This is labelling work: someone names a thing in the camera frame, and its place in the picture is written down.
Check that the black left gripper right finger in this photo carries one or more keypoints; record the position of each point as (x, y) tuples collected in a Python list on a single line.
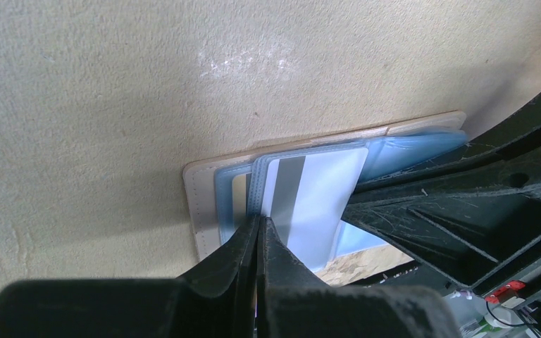
[(293, 302)]

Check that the white striped credit card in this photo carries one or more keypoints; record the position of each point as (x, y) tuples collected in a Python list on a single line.
[(305, 193)]

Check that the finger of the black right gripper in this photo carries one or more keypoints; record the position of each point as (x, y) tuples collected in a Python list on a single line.
[(468, 214)]

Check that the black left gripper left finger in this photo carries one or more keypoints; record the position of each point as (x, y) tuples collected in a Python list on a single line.
[(215, 298)]

